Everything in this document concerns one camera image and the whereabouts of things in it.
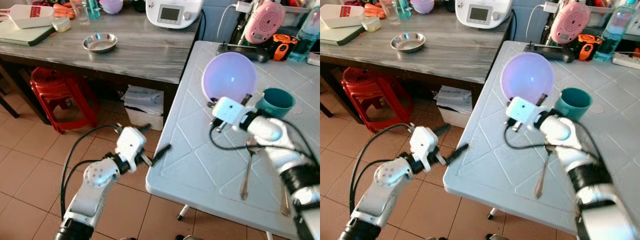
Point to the large purple plastic bowl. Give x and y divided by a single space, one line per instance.
229 76
527 76

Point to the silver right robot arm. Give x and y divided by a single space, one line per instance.
585 165
280 145

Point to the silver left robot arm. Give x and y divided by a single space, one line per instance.
382 187
95 185

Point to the white box with papers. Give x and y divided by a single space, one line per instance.
144 107
454 106

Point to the teal plastic cup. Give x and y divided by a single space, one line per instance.
276 102
574 103

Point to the orange and black tool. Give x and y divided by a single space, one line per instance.
285 47
590 47

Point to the white table leg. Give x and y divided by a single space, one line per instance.
493 213
183 212

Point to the metal spoon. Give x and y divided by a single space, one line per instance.
245 186
539 186

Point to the white power strip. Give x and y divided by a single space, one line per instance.
627 60
314 59

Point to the pink round device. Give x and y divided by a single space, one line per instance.
264 22
570 22

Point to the clear bottle with blue liquid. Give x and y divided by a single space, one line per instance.
614 32
305 37

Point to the red plastic stool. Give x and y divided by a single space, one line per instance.
57 82
367 81

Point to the white plug charger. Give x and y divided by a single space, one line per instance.
551 6
243 6

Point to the small steel bowl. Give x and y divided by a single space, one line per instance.
100 43
408 42

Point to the white kitchen appliance with screen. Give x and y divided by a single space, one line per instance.
172 14
482 14

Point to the metal cutlery piece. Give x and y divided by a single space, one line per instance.
285 202

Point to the green flat board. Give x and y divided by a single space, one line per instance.
22 35
340 35

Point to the small purple bowl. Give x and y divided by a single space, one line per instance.
423 6
111 6

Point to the clear drinking glass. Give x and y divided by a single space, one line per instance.
393 12
80 12

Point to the small pale lidded container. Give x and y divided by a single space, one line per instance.
61 25
371 24

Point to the white tray with red label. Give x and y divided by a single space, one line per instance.
342 15
27 15

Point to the orange carrots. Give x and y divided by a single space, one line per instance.
64 11
375 11

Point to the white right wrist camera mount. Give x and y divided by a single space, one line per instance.
522 111
228 111

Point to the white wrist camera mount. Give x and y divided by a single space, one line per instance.
228 111
424 141
522 111
131 142

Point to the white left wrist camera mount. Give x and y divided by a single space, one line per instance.
424 141
131 142

